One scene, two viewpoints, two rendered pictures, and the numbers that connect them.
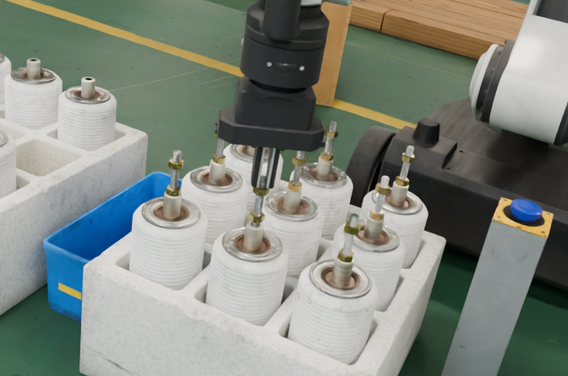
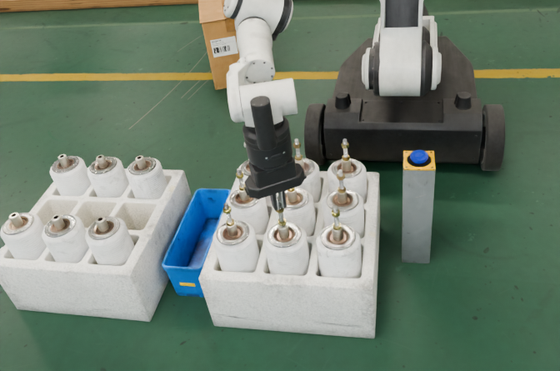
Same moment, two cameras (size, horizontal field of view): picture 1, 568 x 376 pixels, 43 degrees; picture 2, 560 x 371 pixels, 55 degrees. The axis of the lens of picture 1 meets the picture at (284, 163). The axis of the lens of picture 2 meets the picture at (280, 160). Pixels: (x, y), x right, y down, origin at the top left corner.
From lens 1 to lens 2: 0.37 m
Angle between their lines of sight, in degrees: 12
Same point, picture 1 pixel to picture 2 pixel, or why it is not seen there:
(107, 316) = (221, 297)
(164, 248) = (238, 254)
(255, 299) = (297, 263)
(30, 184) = (140, 238)
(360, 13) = not seen: outside the picture
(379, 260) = (352, 214)
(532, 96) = (400, 77)
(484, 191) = (388, 127)
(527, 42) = (387, 46)
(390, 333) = (372, 249)
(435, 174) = (357, 126)
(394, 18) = not seen: outside the picture
